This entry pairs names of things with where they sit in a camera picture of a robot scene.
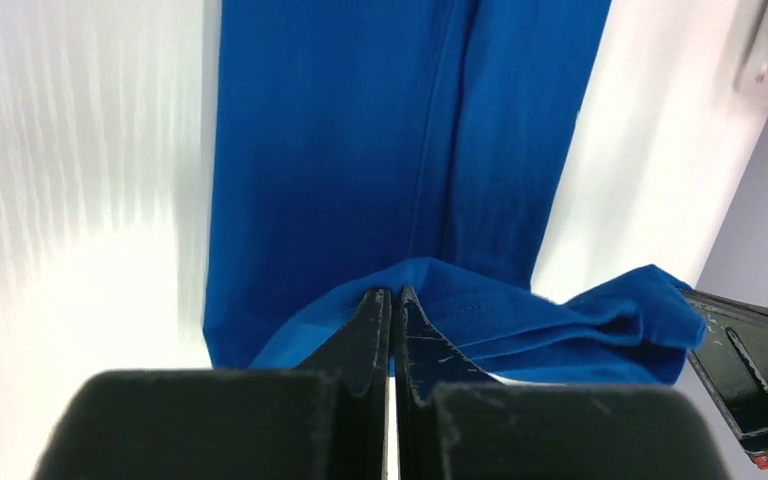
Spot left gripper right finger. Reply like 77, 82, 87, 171
393, 287, 728, 479

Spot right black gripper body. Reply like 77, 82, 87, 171
682, 290, 768, 472

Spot blue t shirt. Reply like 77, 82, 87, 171
203, 1, 706, 384

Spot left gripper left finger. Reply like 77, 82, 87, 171
35, 289, 392, 479

